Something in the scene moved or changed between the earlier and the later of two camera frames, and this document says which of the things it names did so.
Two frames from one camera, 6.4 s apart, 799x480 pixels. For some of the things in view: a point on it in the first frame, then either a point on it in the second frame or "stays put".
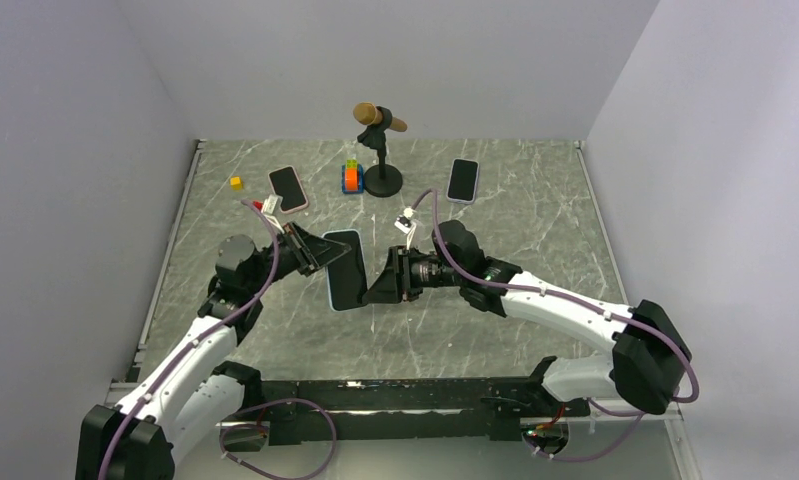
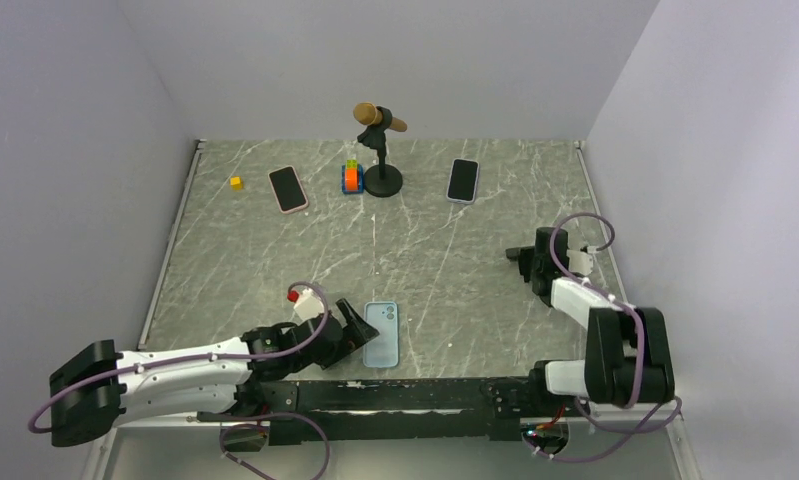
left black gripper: [311, 252] → [357, 332]
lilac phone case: [462, 182] stays put
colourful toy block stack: [352, 177] stays put
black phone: [462, 181] stays put
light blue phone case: [347, 279] → [383, 352]
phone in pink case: [286, 183] stays put
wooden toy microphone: [368, 114] stays put
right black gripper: [396, 283] → [524, 256]
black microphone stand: [382, 180] stays put
